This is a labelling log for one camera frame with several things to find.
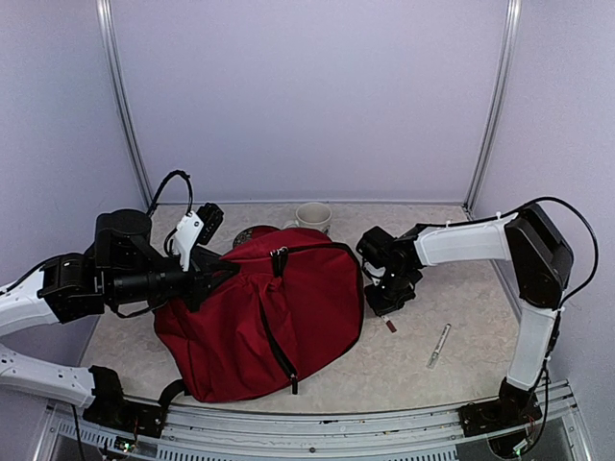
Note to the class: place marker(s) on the front aluminium rail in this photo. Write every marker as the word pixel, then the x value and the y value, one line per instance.
pixel 200 433

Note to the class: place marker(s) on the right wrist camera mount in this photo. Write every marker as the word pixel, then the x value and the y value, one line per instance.
pixel 373 274

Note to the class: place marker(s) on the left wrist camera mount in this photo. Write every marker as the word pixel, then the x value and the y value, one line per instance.
pixel 196 227

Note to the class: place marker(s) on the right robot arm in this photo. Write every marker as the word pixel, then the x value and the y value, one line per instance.
pixel 541 259

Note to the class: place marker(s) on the white floral mug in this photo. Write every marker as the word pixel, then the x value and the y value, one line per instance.
pixel 315 216

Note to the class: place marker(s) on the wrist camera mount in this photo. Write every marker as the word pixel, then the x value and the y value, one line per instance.
pixel 196 227
pixel 373 274

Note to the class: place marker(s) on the red floral saucer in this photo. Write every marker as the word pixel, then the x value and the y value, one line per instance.
pixel 252 233

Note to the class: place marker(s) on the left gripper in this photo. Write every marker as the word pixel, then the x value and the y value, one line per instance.
pixel 202 278

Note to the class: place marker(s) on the red backpack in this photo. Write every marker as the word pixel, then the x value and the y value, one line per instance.
pixel 295 306

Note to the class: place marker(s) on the aluminium frame post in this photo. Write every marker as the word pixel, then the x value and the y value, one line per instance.
pixel 510 32
pixel 120 95

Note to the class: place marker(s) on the right aluminium frame post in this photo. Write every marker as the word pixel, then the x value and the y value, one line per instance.
pixel 510 32

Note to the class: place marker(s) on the slim white pen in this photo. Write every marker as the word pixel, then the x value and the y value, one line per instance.
pixel 439 346

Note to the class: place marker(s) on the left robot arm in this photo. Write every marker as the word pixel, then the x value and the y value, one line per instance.
pixel 120 267

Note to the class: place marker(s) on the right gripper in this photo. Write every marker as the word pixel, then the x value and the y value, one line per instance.
pixel 381 306

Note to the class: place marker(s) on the left aluminium frame post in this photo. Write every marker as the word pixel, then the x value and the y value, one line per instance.
pixel 120 95

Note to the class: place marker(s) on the red marker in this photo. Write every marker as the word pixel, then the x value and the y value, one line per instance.
pixel 391 327

